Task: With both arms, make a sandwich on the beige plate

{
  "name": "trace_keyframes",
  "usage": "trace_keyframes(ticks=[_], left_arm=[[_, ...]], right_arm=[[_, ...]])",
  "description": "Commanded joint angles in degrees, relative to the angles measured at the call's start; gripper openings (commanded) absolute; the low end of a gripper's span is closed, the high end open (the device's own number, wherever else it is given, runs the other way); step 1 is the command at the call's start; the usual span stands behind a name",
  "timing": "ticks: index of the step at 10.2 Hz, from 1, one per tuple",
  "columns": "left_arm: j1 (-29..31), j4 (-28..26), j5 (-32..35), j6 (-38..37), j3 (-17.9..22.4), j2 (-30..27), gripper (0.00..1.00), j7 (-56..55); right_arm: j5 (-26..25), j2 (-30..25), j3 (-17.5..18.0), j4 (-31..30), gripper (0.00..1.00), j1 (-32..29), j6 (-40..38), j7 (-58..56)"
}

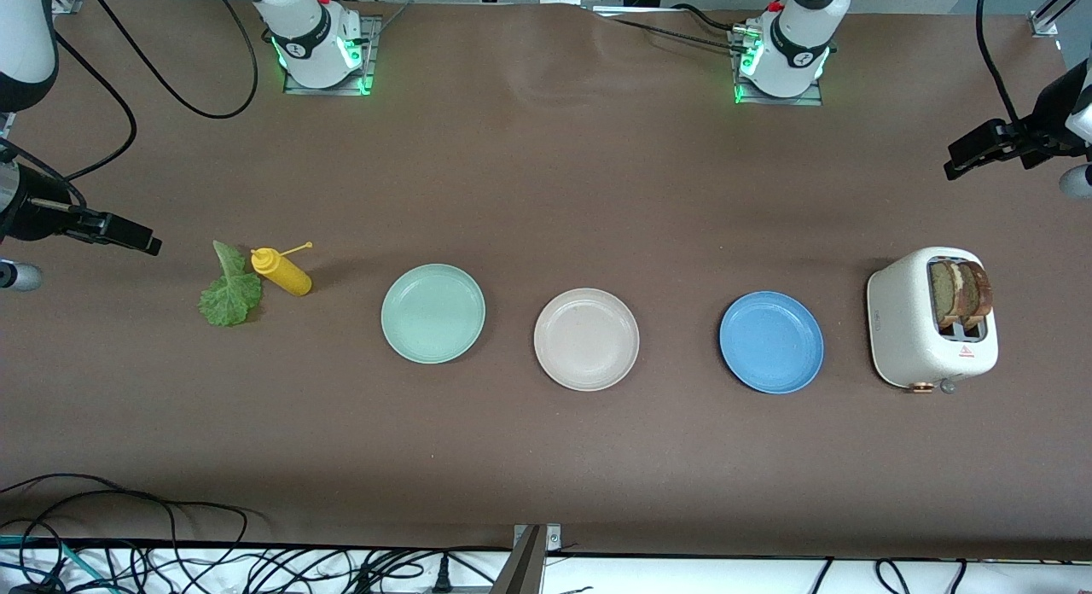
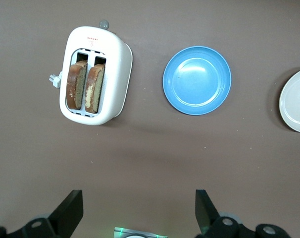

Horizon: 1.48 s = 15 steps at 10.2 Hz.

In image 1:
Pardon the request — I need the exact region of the green lettuce leaf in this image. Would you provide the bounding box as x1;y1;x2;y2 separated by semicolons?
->
198;240;264;328

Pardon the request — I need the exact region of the brown bread slice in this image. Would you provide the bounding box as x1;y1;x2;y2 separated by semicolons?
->
954;259;995;326
929;259;963;329

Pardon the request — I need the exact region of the yellow squeeze bottle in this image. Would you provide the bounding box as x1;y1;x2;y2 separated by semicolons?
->
250;242;314;298

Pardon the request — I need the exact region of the blue plate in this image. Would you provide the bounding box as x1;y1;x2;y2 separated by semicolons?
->
718;290;826;395

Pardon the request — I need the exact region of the mint green plate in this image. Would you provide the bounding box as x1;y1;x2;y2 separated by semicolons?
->
380;263;487;365

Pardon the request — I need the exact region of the beige plate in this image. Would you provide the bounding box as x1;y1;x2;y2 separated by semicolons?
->
533;288;641;393

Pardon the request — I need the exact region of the white speckled toaster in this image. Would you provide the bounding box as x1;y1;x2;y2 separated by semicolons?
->
866;247;1000;396

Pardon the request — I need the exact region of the aluminium profile bar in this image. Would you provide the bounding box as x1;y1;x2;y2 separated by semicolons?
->
491;526;547;594

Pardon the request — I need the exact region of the black cable on table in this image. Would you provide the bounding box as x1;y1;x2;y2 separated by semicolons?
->
0;473;250;548

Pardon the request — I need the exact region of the teal floor cable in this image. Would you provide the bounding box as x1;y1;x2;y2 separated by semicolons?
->
0;534;96;593

